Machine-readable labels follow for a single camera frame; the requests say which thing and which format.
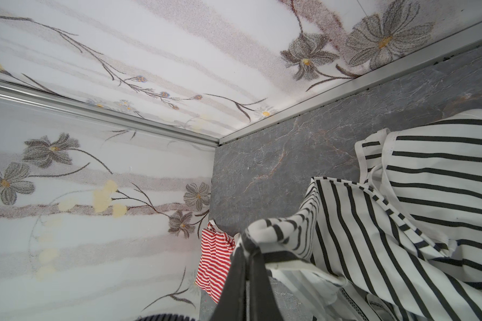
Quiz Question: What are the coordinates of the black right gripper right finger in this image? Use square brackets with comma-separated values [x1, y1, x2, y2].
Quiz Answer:
[248, 250, 283, 321]

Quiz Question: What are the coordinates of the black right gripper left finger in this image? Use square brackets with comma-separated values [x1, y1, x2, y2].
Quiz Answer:
[210, 247, 246, 321]

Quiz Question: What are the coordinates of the black corrugated cable conduit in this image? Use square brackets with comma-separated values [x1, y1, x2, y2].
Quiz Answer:
[135, 314, 197, 321]

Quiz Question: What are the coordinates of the red white striped tank top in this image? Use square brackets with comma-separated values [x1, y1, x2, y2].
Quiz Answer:
[195, 220, 236, 303]

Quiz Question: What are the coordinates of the black white striped tank top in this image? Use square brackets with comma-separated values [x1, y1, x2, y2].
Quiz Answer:
[238, 109, 482, 320]

